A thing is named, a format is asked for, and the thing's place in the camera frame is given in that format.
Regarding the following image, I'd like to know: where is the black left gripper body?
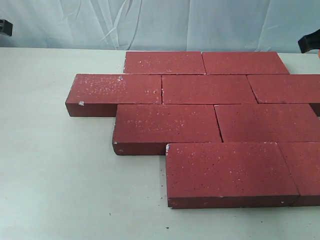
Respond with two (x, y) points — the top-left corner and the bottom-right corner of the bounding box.
(0, 19), (13, 37)

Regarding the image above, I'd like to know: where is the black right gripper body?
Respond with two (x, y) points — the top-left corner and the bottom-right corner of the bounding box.
(298, 29), (320, 54)

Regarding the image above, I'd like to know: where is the angled red brick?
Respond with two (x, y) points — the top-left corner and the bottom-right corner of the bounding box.
(162, 75), (257, 105)

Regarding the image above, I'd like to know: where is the white backdrop cloth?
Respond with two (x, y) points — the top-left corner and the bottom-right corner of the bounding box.
(0, 0), (320, 53)

